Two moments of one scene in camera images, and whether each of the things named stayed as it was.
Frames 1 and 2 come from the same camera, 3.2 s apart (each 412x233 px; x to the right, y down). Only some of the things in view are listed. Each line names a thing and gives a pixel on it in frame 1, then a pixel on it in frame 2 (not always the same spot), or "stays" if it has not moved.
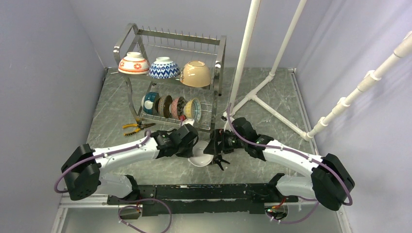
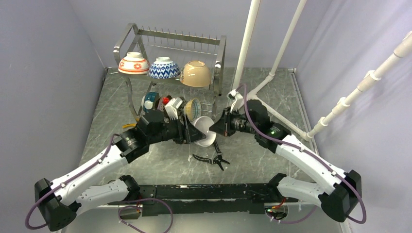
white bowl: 196,74 stays
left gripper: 187,153 → 194,134
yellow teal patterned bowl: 192,109 stays
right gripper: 213,148 → 223,126
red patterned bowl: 164,68 stays
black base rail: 163,199 stays
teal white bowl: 148,102 stays
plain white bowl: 199,158 → 203,124
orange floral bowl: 134,63 stays
